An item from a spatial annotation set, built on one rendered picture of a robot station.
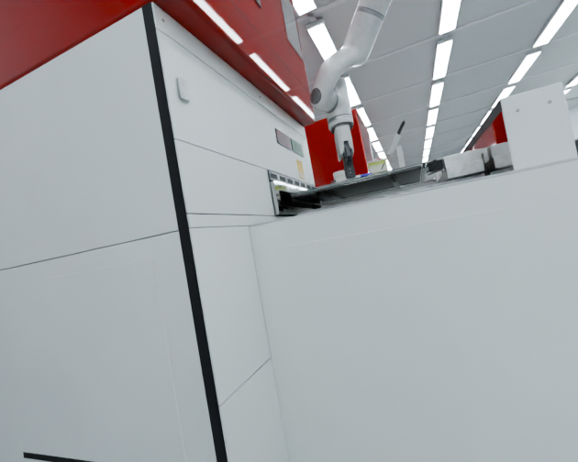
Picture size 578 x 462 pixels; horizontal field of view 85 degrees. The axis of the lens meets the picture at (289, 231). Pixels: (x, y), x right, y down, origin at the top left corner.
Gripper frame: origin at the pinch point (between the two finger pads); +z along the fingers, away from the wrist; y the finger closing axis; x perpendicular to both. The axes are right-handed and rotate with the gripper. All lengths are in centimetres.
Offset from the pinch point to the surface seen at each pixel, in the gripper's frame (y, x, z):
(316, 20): -183, 19, -178
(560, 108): 49, 31, 5
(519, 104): 47, 26, 2
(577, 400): 52, 22, 52
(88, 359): 48, -63, 35
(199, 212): 53, -34, 11
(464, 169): 28.0, 23.4, 9.4
